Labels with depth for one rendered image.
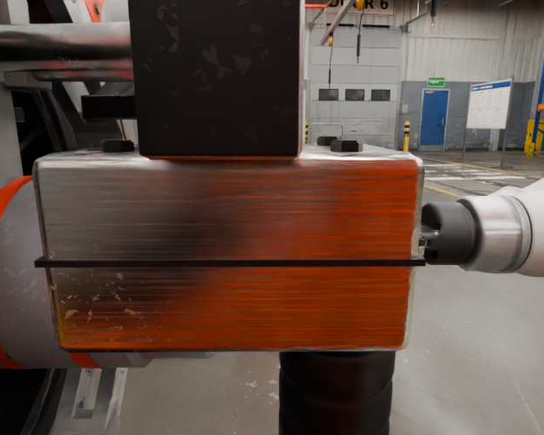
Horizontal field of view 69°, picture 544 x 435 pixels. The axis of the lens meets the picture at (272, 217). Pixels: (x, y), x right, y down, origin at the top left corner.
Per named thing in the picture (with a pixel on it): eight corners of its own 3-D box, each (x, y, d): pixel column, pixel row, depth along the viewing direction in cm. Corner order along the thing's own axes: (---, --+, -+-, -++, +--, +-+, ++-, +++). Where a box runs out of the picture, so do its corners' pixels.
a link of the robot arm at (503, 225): (481, 256, 53) (436, 256, 53) (490, 189, 51) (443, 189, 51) (524, 283, 44) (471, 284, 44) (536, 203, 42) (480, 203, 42)
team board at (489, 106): (452, 161, 1013) (461, 82, 968) (471, 161, 1019) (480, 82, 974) (491, 168, 868) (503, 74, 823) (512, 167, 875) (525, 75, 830)
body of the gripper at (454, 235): (472, 276, 44) (389, 276, 44) (440, 252, 52) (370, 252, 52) (481, 210, 42) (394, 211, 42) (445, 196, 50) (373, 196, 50)
